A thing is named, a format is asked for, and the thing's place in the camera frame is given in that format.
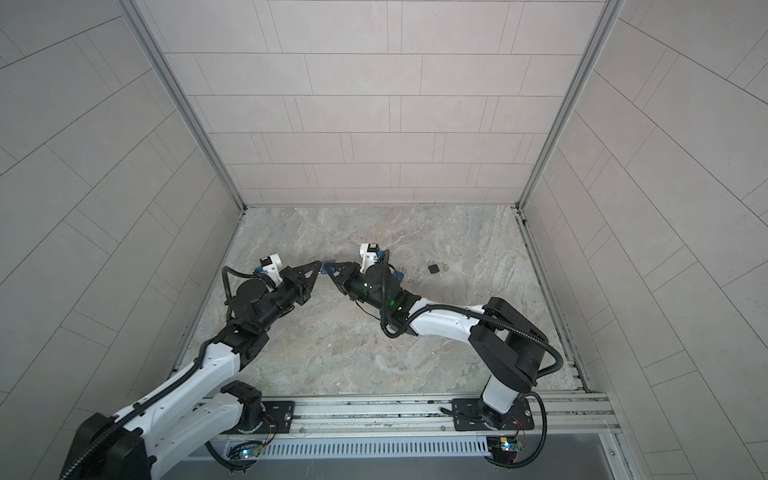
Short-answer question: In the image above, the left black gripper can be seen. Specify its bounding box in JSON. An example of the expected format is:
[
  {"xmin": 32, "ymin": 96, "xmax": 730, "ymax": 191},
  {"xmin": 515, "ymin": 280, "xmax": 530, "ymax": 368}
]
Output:
[{"xmin": 255, "ymin": 264, "xmax": 324, "ymax": 335}]

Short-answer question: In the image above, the blue padlock with key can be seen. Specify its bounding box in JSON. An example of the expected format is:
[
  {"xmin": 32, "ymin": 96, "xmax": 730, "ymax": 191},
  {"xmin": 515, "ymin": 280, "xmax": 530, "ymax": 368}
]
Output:
[{"xmin": 321, "ymin": 260, "xmax": 335, "ymax": 275}]

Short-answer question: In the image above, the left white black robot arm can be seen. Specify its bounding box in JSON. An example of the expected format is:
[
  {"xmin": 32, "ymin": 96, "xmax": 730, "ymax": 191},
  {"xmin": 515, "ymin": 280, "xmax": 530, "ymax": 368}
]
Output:
[{"xmin": 60, "ymin": 255, "xmax": 322, "ymax": 479}]

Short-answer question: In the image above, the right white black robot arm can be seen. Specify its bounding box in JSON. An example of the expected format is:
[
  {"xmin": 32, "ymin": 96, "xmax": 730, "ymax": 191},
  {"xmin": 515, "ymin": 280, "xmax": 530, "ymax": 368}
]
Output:
[{"xmin": 323, "ymin": 250, "xmax": 564, "ymax": 430}]

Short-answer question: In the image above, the left green circuit board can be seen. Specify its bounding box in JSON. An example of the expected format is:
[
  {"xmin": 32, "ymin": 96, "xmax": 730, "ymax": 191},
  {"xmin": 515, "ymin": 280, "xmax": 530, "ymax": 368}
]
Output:
[{"xmin": 227, "ymin": 440, "xmax": 265, "ymax": 462}]

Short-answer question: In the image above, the white vent grille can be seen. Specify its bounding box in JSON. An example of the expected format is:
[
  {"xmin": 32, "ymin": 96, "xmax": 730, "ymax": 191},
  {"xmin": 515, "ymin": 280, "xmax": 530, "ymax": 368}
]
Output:
[{"xmin": 214, "ymin": 436, "xmax": 490, "ymax": 461}]

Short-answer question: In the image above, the right circuit board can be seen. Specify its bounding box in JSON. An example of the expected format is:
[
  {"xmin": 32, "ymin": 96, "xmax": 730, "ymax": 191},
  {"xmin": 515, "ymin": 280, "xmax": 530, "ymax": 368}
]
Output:
[{"xmin": 486, "ymin": 436, "xmax": 523, "ymax": 465}]

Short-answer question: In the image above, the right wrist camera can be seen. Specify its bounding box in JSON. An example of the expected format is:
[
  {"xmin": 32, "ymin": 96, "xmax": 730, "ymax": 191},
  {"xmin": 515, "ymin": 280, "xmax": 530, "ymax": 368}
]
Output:
[{"xmin": 360, "ymin": 243, "xmax": 380, "ymax": 273}]

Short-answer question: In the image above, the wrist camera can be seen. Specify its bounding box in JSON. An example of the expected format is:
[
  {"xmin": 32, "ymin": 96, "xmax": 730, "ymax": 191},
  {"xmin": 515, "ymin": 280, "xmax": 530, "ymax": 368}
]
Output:
[
  {"xmin": 255, "ymin": 254, "xmax": 282, "ymax": 289},
  {"xmin": 360, "ymin": 243, "xmax": 380, "ymax": 273}
]

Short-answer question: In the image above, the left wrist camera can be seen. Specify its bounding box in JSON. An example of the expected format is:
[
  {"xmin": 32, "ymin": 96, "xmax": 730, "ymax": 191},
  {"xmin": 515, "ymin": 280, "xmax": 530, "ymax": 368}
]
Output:
[{"xmin": 255, "ymin": 254, "xmax": 282, "ymax": 289}]

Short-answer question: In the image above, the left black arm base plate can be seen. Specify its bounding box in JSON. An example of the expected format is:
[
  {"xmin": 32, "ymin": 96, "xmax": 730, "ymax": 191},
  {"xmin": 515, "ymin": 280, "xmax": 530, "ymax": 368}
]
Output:
[{"xmin": 233, "ymin": 401, "xmax": 295, "ymax": 435}]

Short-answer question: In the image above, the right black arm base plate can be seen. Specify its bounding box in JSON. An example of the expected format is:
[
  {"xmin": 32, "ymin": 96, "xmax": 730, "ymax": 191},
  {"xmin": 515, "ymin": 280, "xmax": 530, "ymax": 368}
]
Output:
[{"xmin": 448, "ymin": 398, "xmax": 535, "ymax": 431}]

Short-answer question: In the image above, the aluminium mounting rail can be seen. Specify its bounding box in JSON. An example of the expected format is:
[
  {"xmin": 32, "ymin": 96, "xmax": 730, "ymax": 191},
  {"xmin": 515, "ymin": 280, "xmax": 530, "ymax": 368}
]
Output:
[{"xmin": 263, "ymin": 391, "xmax": 621, "ymax": 439}]

